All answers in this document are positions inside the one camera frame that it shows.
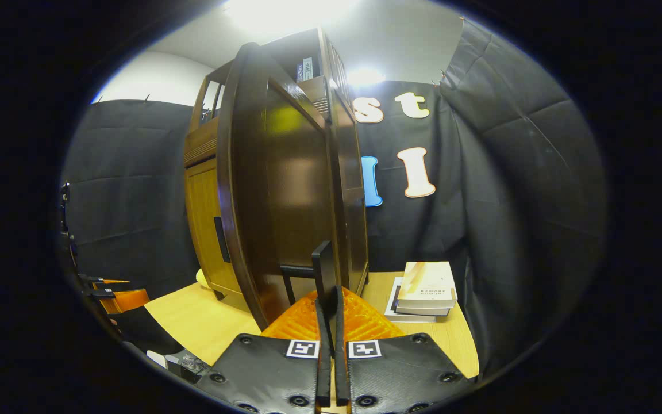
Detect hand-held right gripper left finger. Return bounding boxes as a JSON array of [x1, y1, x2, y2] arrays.
[[196, 286, 332, 414]]

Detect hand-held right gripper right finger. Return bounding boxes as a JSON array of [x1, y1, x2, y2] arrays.
[[334, 285, 475, 414]]

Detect black door handle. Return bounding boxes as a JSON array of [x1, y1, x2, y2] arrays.
[[214, 216, 232, 264], [279, 240, 337, 311]]

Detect wooden cabinet door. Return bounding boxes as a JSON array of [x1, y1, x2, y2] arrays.
[[184, 158, 234, 294], [217, 41, 343, 331]]

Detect wooden double-door shoe cabinet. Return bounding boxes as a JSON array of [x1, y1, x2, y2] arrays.
[[183, 26, 370, 314]]

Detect beige book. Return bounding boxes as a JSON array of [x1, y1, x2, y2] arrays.
[[397, 262, 458, 309]]

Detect black backdrop cloth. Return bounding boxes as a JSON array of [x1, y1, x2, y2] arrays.
[[61, 17, 607, 374]]

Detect ceiling light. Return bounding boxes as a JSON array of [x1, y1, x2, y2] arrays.
[[225, 0, 360, 32]]

